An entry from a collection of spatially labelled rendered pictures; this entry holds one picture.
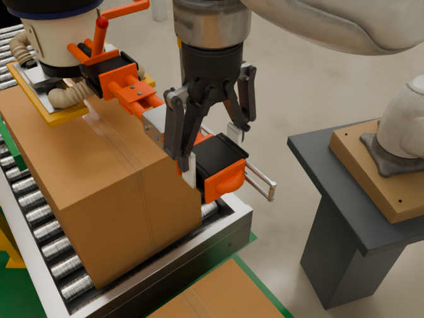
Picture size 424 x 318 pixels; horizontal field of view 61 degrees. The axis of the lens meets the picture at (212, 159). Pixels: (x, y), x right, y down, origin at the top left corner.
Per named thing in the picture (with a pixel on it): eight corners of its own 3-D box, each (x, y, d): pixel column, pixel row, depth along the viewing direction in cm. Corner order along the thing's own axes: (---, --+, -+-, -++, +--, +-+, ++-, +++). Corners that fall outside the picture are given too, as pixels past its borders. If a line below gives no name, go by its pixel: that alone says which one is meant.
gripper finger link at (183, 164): (188, 144, 50) (170, 153, 49) (189, 170, 53) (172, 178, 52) (182, 139, 51) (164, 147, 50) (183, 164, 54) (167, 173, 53)
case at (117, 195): (33, 178, 144) (-10, 93, 116) (122, 137, 161) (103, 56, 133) (98, 291, 110) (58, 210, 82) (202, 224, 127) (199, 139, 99)
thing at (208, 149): (176, 173, 59) (174, 151, 55) (211, 154, 62) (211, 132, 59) (207, 205, 54) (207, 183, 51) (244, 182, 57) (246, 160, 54)
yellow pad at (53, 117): (7, 70, 103) (0, 53, 99) (42, 59, 107) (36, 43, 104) (50, 129, 84) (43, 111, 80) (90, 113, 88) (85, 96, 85)
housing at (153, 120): (142, 133, 67) (138, 113, 64) (172, 119, 70) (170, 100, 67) (162, 153, 63) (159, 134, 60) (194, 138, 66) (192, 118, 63)
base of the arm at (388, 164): (404, 122, 123) (410, 110, 119) (439, 170, 109) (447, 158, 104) (353, 128, 123) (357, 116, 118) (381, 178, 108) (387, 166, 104)
